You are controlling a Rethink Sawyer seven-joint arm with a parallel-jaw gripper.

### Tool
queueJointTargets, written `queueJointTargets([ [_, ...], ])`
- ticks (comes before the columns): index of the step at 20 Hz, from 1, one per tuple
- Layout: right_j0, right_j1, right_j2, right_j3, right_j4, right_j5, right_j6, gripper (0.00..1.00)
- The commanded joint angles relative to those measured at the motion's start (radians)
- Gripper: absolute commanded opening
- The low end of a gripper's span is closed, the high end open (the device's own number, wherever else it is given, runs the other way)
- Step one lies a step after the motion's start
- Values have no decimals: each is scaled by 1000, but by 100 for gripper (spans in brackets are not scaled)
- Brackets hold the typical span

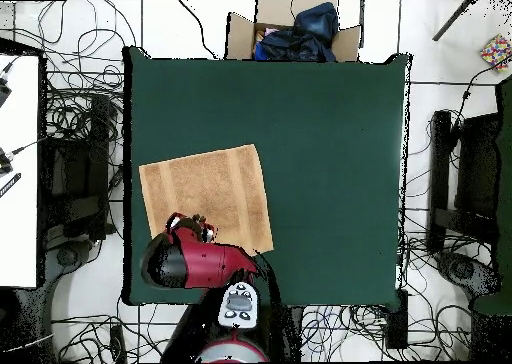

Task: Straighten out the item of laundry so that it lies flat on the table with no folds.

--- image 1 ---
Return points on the tan terry towel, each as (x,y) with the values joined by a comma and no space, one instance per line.
(208,188)

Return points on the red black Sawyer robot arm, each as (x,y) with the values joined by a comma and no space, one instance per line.
(208,260)

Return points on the flat black strip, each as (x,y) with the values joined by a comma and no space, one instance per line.
(10,184)

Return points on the black metal stand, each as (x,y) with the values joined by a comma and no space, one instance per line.
(100,140)
(440,160)

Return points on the grey curved stand base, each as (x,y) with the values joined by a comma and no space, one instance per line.
(66,256)

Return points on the black power strip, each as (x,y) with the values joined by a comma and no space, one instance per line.
(117,344)
(397,324)

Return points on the dark green table cloth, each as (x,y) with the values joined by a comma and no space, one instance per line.
(320,160)

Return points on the white side table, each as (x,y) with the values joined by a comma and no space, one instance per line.
(20,228)

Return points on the brown cardboard box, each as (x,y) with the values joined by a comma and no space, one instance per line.
(240,36)

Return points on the dark blue clothing pile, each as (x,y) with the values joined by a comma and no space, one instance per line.
(312,32)

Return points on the black round floor base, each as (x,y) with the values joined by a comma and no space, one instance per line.
(464,270)

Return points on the black metal rod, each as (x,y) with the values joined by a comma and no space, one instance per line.
(454,19)

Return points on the multicoloured patterned box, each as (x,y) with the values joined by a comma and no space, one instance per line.
(496,50)

